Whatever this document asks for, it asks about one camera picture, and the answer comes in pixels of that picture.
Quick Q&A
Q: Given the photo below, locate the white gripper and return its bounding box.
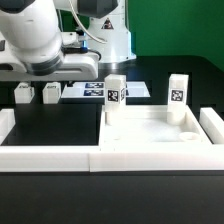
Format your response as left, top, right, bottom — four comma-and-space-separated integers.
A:
0, 31, 100, 82

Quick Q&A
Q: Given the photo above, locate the white square table top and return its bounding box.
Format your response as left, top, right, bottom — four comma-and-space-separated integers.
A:
99, 105, 210, 145

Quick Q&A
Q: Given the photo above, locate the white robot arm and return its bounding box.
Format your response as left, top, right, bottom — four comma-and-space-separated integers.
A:
0, 0, 135, 81

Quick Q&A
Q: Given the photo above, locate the white tag sheet with markers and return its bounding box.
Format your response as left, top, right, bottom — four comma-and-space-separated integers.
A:
61, 81, 150, 99

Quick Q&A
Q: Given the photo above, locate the white U-shaped fence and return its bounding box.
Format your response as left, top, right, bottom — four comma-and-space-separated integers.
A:
0, 107, 224, 172

